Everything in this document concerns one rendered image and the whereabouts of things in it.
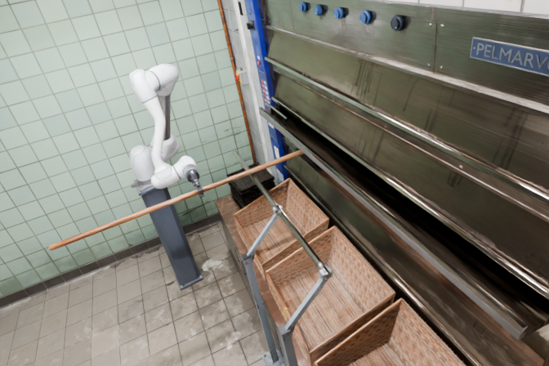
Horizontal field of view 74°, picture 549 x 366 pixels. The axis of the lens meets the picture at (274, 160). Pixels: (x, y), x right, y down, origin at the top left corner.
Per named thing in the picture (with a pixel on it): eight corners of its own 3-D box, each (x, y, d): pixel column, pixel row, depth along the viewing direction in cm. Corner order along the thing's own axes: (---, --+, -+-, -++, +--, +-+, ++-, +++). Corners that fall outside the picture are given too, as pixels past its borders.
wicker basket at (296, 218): (295, 206, 279) (290, 176, 265) (334, 252, 233) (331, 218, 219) (235, 230, 266) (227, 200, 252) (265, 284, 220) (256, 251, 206)
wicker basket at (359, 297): (338, 256, 229) (335, 223, 215) (398, 328, 182) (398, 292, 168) (267, 288, 216) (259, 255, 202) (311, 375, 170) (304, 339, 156)
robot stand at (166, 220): (174, 274, 318) (133, 180, 267) (197, 264, 324) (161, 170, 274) (180, 291, 301) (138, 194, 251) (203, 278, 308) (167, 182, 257)
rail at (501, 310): (258, 109, 236) (261, 109, 236) (520, 334, 89) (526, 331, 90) (258, 107, 235) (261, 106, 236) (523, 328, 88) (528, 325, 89)
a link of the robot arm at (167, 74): (145, 158, 269) (167, 145, 284) (162, 169, 265) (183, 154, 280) (140, 66, 217) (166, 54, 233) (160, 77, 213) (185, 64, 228)
